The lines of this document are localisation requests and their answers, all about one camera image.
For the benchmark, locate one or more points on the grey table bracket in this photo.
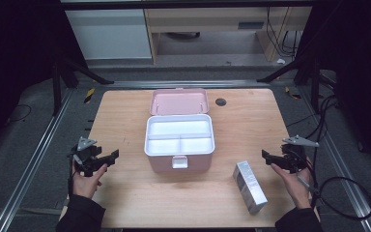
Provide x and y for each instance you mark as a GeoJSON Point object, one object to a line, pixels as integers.
{"type": "Point", "coordinates": [61, 204]}

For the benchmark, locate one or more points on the black metal stand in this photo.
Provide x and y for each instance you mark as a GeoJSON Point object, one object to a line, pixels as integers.
{"type": "Point", "coordinates": [56, 87]}
{"type": "Point", "coordinates": [315, 87]}

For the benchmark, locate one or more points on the small white floor object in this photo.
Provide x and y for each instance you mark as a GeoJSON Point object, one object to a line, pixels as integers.
{"type": "Point", "coordinates": [280, 61]}

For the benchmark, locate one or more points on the person's left hand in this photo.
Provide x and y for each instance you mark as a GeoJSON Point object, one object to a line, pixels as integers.
{"type": "Point", "coordinates": [85, 185]}

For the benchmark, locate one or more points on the pink storage box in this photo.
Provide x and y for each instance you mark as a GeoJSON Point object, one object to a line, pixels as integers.
{"type": "Point", "coordinates": [161, 166]}

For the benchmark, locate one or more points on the silver carton box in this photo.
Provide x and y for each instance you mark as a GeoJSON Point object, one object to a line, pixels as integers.
{"type": "Point", "coordinates": [249, 188]}

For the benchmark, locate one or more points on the white tray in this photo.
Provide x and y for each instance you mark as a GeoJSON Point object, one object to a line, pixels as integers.
{"type": "Point", "coordinates": [174, 128]}

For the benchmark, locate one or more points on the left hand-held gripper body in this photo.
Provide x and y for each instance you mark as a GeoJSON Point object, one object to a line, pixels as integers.
{"type": "Point", "coordinates": [85, 154]}

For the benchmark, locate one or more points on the aluminium floor rail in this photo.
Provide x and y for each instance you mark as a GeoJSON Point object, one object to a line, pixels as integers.
{"type": "Point", "coordinates": [344, 183]}
{"type": "Point", "coordinates": [29, 167]}
{"type": "Point", "coordinates": [186, 84]}

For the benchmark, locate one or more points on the black table grommet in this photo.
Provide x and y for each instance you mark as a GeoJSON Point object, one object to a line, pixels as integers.
{"type": "Point", "coordinates": [220, 102]}

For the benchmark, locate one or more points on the yellow black tape marker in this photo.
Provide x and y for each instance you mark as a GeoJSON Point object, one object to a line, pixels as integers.
{"type": "Point", "coordinates": [291, 93]}
{"type": "Point", "coordinates": [89, 95]}

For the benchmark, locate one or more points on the person's right hand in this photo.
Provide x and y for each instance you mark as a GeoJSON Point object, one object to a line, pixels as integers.
{"type": "Point", "coordinates": [294, 188]}

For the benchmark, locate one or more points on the white cabinet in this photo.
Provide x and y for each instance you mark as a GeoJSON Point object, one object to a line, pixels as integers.
{"type": "Point", "coordinates": [109, 35]}

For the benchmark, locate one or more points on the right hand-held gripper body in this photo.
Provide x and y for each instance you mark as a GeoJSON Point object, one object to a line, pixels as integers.
{"type": "Point", "coordinates": [293, 158]}

